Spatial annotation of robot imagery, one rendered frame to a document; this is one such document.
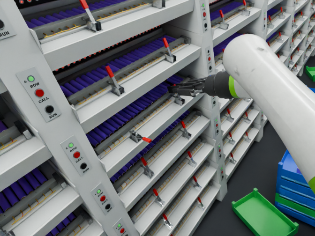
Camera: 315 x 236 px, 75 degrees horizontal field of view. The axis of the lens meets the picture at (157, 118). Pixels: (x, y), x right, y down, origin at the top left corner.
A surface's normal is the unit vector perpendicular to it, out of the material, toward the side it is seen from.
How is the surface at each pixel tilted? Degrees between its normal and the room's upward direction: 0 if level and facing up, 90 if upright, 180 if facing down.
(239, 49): 44
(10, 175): 109
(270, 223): 0
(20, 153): 19
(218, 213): 0
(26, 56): 90
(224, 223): 0
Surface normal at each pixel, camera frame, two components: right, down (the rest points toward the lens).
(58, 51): 0.77, 0.46
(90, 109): 0.01, -0.71
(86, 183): 0.72, 0.20
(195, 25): -0.65, 0.53
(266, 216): -0.24, -0.83
